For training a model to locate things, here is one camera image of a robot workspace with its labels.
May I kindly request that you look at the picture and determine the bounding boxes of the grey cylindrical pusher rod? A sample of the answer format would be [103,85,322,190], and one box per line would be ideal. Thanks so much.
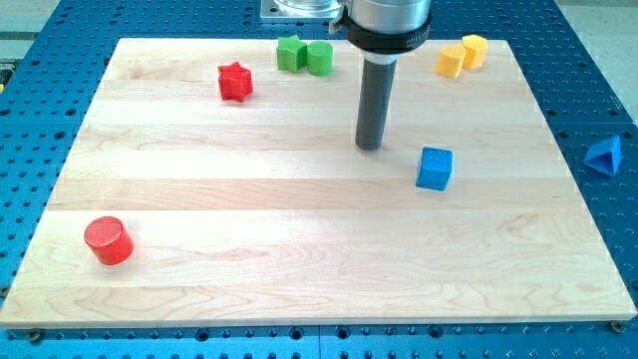
[355,60,396,151]

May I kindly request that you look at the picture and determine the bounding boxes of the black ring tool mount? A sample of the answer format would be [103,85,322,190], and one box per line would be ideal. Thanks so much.
[344,14,432,55]

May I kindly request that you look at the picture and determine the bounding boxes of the blue cube block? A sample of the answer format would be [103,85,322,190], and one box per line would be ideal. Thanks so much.
[416,147,454,191]

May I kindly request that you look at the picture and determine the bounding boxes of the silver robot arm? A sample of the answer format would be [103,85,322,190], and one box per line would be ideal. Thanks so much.
[329,0,432,151]

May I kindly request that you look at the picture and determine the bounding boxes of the green cylinder block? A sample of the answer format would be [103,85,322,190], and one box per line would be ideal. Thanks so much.
[307,41,333,77]

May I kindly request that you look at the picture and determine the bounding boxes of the yellow block left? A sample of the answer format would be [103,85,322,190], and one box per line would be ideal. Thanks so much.
[435,44,467,79]

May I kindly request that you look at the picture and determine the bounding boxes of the yellow block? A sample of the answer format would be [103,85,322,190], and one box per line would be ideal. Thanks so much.
[462,34,488,69]
[435,44,467,79]

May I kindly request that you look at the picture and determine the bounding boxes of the green star block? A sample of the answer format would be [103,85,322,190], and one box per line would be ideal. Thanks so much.
[276,35,307,73]

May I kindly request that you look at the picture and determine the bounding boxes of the yellow block right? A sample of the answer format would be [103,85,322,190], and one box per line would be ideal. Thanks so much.
[462,34,488,69]

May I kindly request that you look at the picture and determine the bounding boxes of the red star block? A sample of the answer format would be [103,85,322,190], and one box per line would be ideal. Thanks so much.
[217,62,253,103]

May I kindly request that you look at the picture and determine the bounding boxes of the light wooden board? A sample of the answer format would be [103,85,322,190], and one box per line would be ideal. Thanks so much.
[1,38,636,328]

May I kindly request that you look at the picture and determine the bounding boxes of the blue triangular prism block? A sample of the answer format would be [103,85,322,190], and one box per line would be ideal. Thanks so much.
[582,136,622,177]

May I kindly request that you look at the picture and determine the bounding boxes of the red cylinder block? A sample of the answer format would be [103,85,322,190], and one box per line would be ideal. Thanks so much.
[84,216,134,265]

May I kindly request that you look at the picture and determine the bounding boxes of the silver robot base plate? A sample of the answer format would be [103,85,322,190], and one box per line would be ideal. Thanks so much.
[259,0,340,22]

